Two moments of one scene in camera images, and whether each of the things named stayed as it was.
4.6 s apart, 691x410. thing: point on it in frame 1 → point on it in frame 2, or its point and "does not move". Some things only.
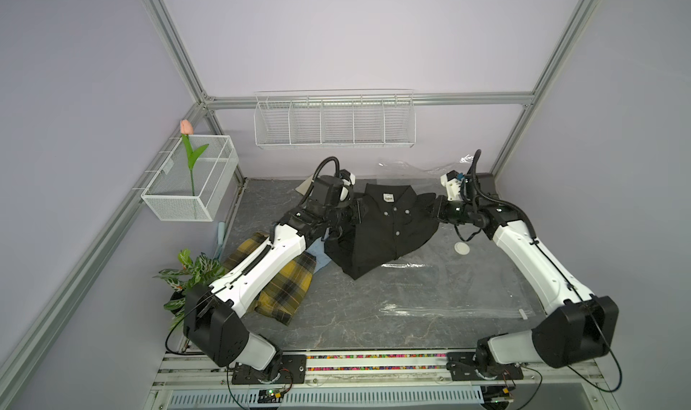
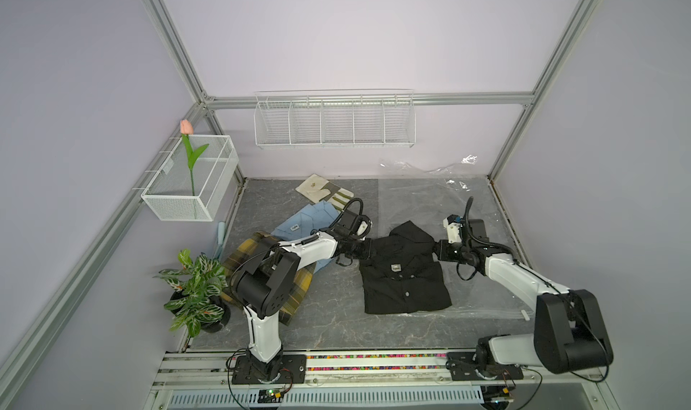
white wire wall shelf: [335, 119] does not move
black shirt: [390, 219] → [402, 273]
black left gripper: [356, 214] → [366, 252]
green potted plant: [190, 272] does not move
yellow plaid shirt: [282, 295] does not move
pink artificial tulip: [186, 129] does not move
